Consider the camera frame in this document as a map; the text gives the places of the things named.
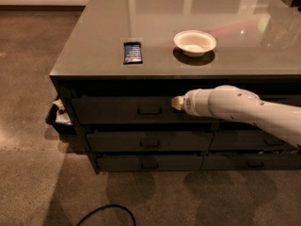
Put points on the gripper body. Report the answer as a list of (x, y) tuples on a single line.
[(192, 103)]

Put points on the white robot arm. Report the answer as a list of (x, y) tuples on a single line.
[(201, 102)]

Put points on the grey drawer cabinet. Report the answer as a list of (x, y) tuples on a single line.
[(258, 48)]

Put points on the white bowl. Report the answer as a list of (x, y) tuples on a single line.
[(194, 43)]

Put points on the black bin with trash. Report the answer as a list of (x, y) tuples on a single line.
[(59, 119)]

